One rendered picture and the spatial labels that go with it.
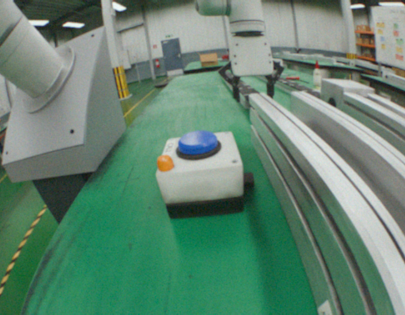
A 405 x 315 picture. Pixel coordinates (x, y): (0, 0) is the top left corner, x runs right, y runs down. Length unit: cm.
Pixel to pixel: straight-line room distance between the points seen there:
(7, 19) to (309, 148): 47
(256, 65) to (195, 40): 1081
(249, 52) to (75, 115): 38
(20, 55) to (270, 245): 48
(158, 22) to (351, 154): 1156
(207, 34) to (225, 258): 1126
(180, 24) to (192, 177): 1129
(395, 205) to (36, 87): 57
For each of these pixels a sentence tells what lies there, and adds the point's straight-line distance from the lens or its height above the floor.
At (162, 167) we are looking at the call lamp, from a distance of 18.
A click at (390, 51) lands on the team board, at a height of 118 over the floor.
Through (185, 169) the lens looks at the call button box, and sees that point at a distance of 18.
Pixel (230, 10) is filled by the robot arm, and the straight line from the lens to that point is 47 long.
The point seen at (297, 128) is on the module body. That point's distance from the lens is 19.
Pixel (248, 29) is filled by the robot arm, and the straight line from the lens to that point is 46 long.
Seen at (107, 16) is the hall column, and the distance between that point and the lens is 693.
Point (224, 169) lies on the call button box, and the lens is 18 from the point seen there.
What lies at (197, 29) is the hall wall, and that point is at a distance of 1137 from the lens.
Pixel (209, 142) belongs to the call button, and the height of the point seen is 85.
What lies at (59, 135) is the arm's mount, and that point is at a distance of 40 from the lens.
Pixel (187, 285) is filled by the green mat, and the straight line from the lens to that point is 17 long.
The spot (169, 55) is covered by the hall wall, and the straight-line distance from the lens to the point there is 1132.
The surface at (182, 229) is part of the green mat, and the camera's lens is 21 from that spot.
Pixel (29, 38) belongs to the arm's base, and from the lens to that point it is 44.
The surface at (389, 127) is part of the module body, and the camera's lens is 34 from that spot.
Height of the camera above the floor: 93
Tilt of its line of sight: 29 degrees down
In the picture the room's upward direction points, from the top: 9 degrees counter-clockwise
